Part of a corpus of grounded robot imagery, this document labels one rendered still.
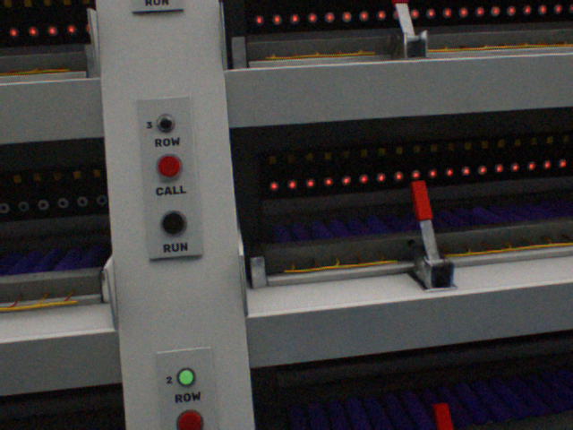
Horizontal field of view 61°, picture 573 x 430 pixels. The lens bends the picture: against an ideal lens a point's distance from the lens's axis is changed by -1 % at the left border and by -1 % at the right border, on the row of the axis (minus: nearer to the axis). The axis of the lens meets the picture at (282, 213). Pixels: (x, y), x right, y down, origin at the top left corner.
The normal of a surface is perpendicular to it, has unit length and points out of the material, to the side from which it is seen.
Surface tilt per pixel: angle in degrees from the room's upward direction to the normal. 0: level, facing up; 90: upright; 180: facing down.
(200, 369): 90
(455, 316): 109
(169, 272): 90
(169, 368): 90
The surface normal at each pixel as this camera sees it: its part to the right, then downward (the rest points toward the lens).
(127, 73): 0.10, -0.07
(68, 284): 0.12, 0.26
